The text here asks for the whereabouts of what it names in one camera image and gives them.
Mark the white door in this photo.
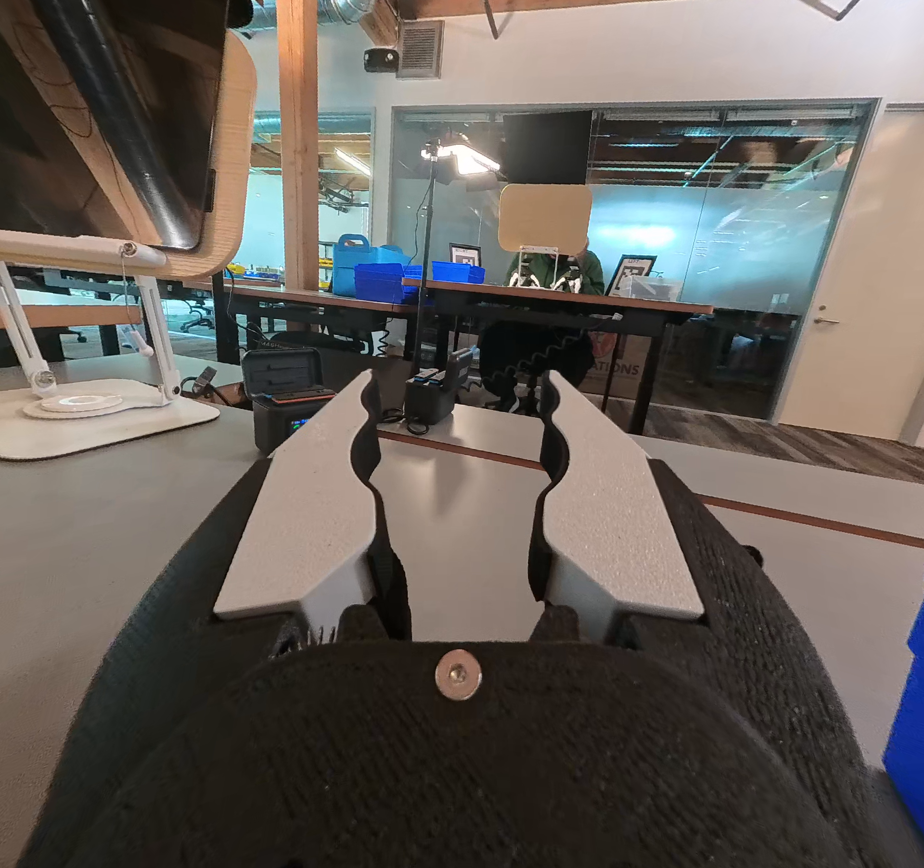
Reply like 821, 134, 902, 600
778, 104, 924, 447

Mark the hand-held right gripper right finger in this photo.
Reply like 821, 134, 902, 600
529, 369, 706, 642

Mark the small black battery charger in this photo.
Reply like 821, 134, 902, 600
403, 347, 475, 426

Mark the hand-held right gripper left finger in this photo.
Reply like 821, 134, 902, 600
214, 369, 397, 638

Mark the cardboard box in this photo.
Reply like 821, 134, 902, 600
583, 330, 651, 401

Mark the large blue plastic bin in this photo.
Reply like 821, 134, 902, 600
882, 600, 924, 815

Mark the wall vent grille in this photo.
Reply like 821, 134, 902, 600
396, 19, 446, 81

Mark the light stand with lamp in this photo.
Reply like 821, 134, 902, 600
411, 138, 506, 378

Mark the beige board on stand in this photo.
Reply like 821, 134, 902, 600
498, 183, 594, 253

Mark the black monitor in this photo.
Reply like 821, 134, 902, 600
502, 109, 593, 186

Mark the blue caddy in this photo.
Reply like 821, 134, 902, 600
331, 233, 405, 299

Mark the small blue bin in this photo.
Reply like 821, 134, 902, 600
353, 262, 425, 306
431, 260, 487, 289

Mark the black charger case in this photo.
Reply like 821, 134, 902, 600
240, 347, 340, 455

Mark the wooden edged table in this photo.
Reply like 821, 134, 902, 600
403, 278, 716, 436
182, 278, 434, 364

